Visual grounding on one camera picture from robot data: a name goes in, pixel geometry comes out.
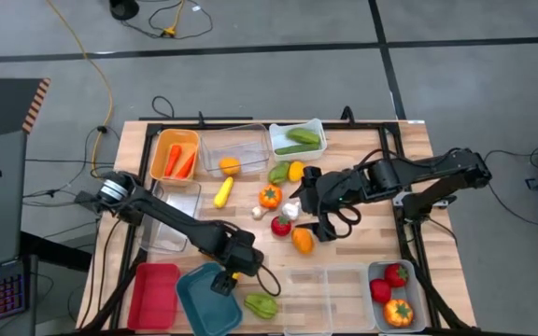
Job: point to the dark green cucumber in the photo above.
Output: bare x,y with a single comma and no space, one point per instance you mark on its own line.
297,149

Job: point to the orange plastic basket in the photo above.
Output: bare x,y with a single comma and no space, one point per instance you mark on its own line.
159,140

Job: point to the grey plastic bin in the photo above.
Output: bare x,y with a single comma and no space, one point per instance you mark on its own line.
416,289

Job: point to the red round fruit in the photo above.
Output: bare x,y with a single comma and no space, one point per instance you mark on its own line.
380,290

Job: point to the orange citrus fruit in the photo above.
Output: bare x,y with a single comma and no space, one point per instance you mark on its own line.
229,166

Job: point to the teal plastic basket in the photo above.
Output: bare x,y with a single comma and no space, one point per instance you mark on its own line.
203,308

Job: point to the light green zucchini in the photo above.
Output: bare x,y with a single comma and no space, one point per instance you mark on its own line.
303,135

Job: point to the yellow lemon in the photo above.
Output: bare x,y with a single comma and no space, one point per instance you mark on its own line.
295,171

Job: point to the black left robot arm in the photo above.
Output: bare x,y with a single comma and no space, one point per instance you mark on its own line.
180,224

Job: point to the clear plastic bin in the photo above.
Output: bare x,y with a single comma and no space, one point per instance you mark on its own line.
250,140
350,298
180,196
306,303

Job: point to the white garlic bulb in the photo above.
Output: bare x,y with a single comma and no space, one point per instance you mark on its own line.
291,211

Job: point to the red plastic basket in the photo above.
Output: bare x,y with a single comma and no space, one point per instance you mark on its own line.
154,296

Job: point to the red strawberry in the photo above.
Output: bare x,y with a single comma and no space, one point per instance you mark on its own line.
280,227

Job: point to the black stand base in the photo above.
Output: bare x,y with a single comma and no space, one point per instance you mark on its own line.
124,8

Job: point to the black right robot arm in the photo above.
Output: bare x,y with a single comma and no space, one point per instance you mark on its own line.
428,172

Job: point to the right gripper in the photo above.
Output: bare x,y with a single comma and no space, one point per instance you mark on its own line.
332,196

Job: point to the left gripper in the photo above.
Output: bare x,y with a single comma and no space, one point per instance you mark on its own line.
241,254

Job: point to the small beige garlic bulb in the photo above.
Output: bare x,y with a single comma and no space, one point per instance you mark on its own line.
258,213

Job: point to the black striped floor mat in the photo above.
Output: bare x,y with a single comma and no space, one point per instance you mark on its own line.
3,107

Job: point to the red tomato green calyx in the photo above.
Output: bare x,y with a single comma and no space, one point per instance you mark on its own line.
396,275

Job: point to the yellow corn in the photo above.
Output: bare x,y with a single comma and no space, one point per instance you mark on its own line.
223,192

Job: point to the black metal table frame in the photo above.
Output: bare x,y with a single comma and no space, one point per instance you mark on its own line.
353,125

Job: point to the white plastic basket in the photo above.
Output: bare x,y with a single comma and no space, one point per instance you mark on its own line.
280,135

